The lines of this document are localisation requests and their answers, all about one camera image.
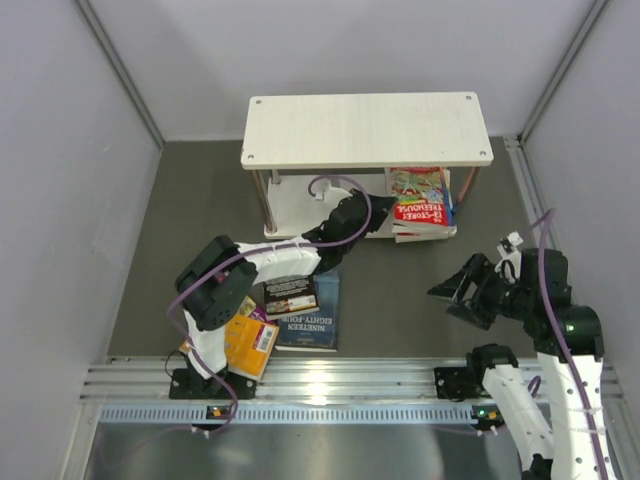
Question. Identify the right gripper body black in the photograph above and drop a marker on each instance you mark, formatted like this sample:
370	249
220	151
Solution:
501	295

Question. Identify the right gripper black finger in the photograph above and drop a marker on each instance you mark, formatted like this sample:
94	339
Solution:
454	289
468	313

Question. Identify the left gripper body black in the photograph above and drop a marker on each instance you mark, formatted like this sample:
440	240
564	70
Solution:
355	192

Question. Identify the yellow brown paperback book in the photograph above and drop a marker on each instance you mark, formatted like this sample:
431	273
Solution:
437	230

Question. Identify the red white book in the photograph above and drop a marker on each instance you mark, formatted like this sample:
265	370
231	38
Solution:
409	237

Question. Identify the red treehouse book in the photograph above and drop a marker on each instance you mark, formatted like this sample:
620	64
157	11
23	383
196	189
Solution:
422	197

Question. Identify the blue Jane Eyre book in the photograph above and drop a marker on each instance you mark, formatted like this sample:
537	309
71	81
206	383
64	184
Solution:
451	200

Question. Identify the black treehouse book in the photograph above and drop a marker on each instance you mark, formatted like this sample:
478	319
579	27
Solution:
289	296

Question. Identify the dark blue Nineteen Eighty-Four book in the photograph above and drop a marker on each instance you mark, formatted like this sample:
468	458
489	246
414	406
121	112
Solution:
316	331

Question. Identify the purple treehouse book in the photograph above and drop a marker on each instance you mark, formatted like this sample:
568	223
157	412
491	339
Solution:
250	309

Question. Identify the orange yellow book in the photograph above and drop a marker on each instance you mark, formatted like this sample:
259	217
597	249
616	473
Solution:
243	346

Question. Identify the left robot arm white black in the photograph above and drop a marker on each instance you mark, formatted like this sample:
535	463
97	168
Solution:
212	287

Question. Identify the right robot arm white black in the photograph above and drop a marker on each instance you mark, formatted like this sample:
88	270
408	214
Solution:
530	285

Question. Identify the white two-tier shelf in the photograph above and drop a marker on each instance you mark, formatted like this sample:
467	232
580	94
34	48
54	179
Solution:
288	139

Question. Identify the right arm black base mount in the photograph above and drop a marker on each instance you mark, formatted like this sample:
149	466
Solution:
458	384

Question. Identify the aluminium rail base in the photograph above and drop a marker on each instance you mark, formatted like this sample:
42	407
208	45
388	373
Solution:
291	391

